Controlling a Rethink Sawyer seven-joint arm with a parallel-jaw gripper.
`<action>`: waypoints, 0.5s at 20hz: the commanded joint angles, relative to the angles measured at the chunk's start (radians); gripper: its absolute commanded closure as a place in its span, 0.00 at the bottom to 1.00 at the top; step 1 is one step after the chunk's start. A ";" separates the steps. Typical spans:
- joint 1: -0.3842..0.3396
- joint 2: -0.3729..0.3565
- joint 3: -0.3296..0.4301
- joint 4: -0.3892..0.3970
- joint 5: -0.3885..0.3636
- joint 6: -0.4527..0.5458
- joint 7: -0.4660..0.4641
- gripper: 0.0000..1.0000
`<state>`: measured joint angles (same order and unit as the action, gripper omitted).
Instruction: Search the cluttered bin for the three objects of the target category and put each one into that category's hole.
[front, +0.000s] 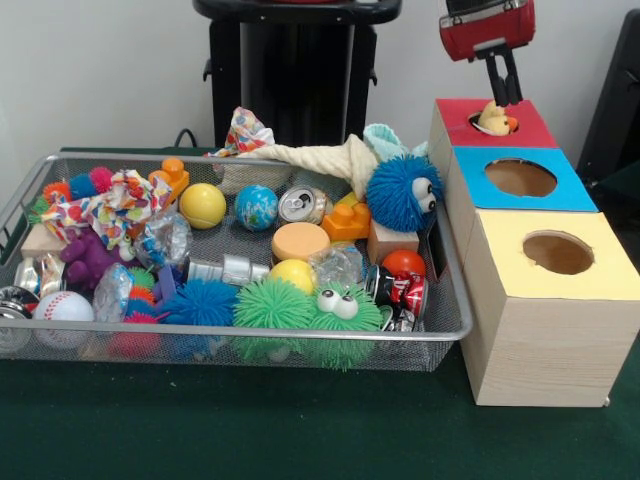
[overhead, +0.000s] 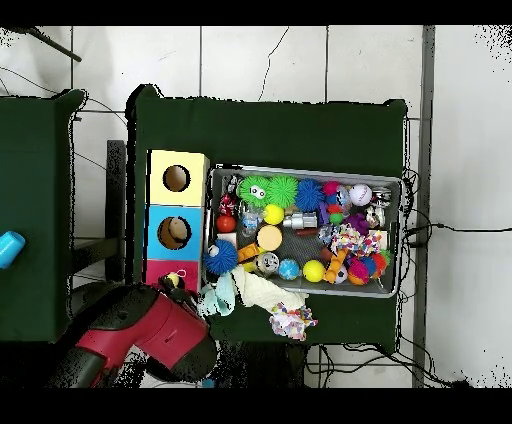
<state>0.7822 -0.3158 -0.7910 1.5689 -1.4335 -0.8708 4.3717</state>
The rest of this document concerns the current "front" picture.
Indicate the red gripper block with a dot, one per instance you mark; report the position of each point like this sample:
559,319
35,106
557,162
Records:
487,28

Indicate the small yellow duck toy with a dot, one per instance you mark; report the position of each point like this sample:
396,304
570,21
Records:
491,122

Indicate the mint green muslin cloth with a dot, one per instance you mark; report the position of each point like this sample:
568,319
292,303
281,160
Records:
385,140

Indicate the blue spiky ball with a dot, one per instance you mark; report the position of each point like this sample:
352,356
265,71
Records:
203,300
396,195

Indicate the cream yellow muslin cloth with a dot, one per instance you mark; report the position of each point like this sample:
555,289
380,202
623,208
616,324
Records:
320,158

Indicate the blue globe ball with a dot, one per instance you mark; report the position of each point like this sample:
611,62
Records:
257,207

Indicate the shallow clear mesh bin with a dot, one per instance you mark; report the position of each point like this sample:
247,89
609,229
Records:
450,310

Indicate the wooden box with three holes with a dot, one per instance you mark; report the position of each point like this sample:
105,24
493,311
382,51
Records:
550,330

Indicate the black upright panel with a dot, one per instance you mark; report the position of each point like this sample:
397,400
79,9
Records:
615,90

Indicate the small wooden cube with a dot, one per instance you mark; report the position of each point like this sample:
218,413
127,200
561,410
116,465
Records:
392,245

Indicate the orange toy building blocks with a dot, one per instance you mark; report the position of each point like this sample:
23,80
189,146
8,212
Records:
347,220

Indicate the silver drink can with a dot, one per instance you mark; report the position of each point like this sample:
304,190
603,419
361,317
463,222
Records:
303,204

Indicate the crushed red soda can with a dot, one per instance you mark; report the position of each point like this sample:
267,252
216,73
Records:
400,292

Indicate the round orange disc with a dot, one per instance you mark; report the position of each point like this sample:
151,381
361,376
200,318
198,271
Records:
300,241

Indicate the green furry googly-eyed toy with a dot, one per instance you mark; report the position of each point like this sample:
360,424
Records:
345,330

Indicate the green spiky ball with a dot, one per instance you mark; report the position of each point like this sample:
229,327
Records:
272,303

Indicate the large yellow ball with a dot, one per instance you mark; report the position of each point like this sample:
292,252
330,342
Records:
203,205

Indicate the dark green table cloth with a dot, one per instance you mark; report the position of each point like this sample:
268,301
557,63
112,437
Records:
250,430

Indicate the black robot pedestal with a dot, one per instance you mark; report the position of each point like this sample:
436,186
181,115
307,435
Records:
290,90

